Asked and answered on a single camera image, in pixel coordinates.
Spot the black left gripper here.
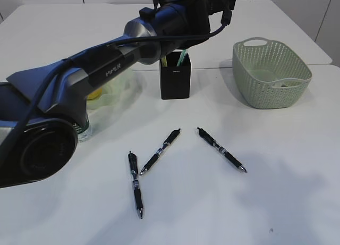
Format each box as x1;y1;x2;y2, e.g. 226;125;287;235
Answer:
206;0;236;15

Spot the green woven plastic basket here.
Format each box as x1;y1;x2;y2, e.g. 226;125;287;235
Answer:
232;37;312;109

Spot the yellow pear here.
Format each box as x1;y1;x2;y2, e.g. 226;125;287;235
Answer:
87;88;103;100

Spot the clear water bottle green label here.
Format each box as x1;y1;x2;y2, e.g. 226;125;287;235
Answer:
73;114;92;143

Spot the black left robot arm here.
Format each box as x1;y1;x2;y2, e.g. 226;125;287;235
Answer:
1;0;236;188

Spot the pale green wavy plate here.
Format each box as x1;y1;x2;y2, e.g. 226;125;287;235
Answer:
87;69;138;111

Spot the black pen on ruler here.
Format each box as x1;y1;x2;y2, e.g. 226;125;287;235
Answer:
197;128;247;173

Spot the green utility knife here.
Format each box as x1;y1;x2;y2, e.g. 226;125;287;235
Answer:
176;49;187;67

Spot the black pen front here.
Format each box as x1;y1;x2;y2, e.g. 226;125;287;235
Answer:
127;151;144;219

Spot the black pen middle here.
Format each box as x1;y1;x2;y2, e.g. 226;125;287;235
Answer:
140;128;181;175

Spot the black square pen holder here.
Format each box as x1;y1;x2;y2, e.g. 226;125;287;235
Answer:
159;51;191;100

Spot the yellow utility knife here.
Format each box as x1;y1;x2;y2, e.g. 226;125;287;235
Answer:
161;56;167;67

